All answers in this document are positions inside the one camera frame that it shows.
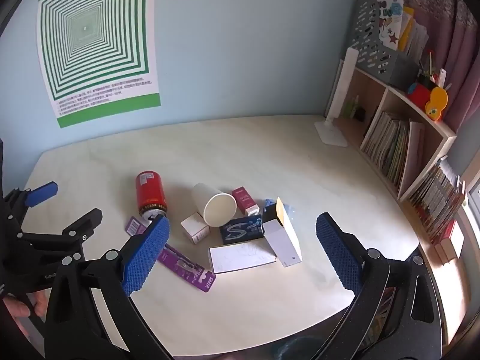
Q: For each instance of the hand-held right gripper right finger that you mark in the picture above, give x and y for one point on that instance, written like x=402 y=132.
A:
x=337 y=255

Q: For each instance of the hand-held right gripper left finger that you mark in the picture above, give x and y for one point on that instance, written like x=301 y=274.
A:
x=148 y=255

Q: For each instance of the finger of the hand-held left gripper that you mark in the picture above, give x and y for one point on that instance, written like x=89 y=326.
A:
x=41 y=194
x=80 y=228

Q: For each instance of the small purple card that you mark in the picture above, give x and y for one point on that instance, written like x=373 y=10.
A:
x=133 y=227

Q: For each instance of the small white cardboard box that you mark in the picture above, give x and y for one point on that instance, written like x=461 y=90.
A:
x=193 y=227

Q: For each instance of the purple blister card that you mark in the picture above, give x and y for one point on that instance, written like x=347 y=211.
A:
x=198 y=277

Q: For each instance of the tall white and yellow box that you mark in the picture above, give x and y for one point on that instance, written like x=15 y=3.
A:
x=283 y=243

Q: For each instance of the red drink can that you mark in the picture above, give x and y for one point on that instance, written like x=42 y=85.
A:
x=150 y=191

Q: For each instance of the white paper cup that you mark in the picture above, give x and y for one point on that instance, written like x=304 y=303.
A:
x=215 y=206

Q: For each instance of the blue plastic wrapper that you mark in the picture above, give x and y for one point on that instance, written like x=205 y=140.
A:
x=267 y=205

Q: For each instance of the white flower-print box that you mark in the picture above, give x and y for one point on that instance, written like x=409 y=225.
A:
x=240 y=258

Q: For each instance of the dark blue gum packet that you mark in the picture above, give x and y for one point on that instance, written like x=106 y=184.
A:
x=240 y=230

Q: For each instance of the crimson cardboard box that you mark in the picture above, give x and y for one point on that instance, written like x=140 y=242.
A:
x=243 y=198

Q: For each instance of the person's left hand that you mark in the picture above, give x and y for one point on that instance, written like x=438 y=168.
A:
x=22 y=307

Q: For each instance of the row of colourful books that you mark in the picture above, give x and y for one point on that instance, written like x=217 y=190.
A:
x=435 y=198

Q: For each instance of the thick beige books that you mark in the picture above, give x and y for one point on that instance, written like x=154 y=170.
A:
x=452 y=243

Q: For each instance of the white desk lamp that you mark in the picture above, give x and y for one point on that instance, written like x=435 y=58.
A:
x=332 y=135

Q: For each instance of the row of thin books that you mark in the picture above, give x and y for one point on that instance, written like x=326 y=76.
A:
x=390 y=146

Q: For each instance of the small dark box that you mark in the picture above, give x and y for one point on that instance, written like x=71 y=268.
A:
x=361 y=114

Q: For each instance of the small green bottle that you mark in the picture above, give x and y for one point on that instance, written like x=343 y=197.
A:
x=354 y=107

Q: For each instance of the wooden desktop bookshelf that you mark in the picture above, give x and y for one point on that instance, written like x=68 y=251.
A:
x=446 y=135

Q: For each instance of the red and yellow pen holder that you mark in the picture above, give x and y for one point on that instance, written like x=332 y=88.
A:
x=431 y=101

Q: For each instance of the grey perforated file holder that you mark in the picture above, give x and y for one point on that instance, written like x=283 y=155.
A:
x=403 y=69

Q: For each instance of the bunch of pens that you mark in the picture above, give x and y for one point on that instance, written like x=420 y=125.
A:
x=431 y=73

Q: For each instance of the pink patterned curtain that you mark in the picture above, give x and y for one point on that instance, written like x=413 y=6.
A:
x=461 y=63

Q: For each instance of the white booklets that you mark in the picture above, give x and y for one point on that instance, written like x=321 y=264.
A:
x=418 y=41

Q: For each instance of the yellow booklet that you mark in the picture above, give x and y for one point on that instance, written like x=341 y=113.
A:
x=407 y=26

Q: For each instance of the colourful picture book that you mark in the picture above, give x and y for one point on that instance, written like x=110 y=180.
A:
x=388 y=18

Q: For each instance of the green striped wall poster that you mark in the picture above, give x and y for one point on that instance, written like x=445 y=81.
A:
x=93 y=26

